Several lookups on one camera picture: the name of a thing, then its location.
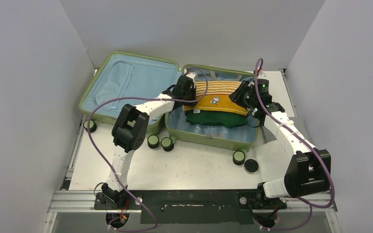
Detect yellow striped towel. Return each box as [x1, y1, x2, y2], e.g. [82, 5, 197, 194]
[183, 81, 248, 116]

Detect green shirt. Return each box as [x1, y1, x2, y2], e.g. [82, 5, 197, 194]
[185, 110, 247, 128]

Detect white cloth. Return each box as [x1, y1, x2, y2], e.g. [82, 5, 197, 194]
[254, 140, 290, 183]

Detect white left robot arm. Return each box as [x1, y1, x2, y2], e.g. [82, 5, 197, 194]
[102, 72, 198, 209]

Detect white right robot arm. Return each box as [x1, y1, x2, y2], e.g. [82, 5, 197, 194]
[229, 79, 331, 208]

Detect middle right suitcase wheel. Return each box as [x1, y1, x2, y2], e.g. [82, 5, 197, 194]
[161, 137, 174, 152]

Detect middle left suitcase wheel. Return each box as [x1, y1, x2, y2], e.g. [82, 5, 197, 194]
[147, 134, 160, 149]

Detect grey folded cloth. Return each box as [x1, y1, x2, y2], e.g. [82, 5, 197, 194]
[289, 117, 311, 141]

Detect front green suitcase wheel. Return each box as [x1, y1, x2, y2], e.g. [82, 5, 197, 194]
[233, 150, 246, 166]

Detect green suitcase with blue lining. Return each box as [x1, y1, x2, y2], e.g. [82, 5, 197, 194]
[79, 52, 257, 150]

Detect front black suitcase wheel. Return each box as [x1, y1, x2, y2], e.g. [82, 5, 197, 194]
[243, 159, 259, 174]

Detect far left suitcase wheel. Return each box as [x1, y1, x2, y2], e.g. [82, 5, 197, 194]
[83, 119, 97, 133]

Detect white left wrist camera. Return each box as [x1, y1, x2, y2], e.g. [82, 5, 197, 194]
[183, 69, 199, 82]

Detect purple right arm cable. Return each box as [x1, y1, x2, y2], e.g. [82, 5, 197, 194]
[253, 58, 336, 232]

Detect grey suitcase strap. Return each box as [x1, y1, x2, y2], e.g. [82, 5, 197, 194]
[209, 70, 243, 83]

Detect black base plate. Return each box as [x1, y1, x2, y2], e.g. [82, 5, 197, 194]
[94, 189, 287, 225]

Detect aluminium frame rail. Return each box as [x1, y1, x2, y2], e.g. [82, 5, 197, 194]
[48, 190, 338, 213]

